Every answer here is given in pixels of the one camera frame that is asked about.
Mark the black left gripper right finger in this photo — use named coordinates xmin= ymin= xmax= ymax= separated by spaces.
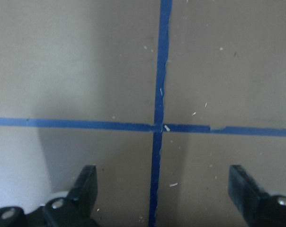
xmin=228 ymin=165 xmax=286 ymax=225

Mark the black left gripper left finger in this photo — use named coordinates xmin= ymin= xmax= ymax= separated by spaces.
xmin=45 ymin=165 xmax=98 ymax=217

